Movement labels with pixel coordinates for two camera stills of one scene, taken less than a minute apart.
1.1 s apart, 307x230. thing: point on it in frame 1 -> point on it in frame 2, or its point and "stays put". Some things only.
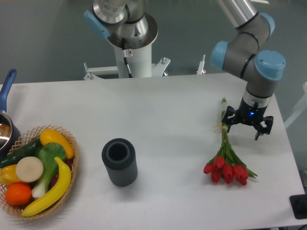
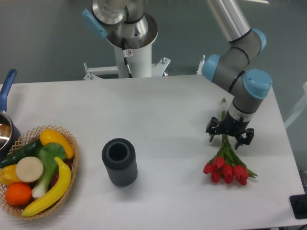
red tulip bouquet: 227,166 stays put
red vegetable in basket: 55,178 stays put
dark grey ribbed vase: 119,156 stays put
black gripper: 249,114 -> 231,126
